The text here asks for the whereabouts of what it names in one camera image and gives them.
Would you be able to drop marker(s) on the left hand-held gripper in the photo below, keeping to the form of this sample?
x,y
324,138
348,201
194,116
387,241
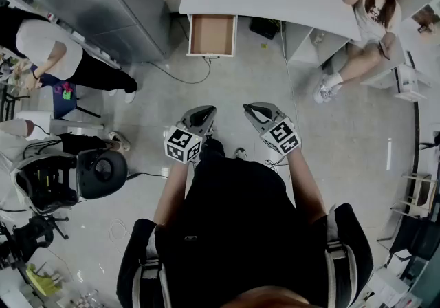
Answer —
x,y
181,145

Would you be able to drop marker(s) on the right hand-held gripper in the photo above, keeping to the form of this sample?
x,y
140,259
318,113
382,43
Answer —
x,y
282,137

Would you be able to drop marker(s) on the white drawer with wooden bottom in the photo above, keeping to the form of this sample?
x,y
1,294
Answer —
x,y
212,34

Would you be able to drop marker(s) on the person's left forearm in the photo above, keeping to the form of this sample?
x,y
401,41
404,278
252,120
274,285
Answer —
x,y
170,193

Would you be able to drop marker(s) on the person's right forearm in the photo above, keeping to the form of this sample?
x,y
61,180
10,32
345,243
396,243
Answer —
x,y
306,185

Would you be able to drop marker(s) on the person's black trousers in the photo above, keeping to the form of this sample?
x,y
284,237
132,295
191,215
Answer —
x,y
212,149

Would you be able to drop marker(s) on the person's grey shoe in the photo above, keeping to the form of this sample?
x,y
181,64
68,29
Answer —
x,y
240,153

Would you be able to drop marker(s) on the white desk side cabinet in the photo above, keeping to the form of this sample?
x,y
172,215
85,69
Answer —
x,y
309,45

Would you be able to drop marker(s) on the black bag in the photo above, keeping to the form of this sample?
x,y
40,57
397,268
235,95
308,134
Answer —
x,y
264,27

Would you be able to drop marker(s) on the person's black shirt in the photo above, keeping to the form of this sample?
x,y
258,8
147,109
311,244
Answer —
x,y
240,238

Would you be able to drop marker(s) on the blue chair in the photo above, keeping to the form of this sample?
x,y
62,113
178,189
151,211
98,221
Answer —
x,y
63,102

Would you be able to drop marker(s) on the white shelf unit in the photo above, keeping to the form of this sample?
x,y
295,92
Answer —
x,y
402,81

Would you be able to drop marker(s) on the grey metal cabinet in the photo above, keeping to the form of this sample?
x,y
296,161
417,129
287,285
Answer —
x,y
99,7

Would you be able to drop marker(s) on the wooden chair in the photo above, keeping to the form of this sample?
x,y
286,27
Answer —
x,y
420,193

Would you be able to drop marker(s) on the black chair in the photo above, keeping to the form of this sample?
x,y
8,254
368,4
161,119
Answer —
x,y
417,236

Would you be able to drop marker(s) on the black office chair base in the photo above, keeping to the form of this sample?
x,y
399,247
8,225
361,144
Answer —
x,y
34,231

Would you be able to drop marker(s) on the yellow-green tool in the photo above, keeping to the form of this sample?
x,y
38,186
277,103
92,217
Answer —
x,y
44,282

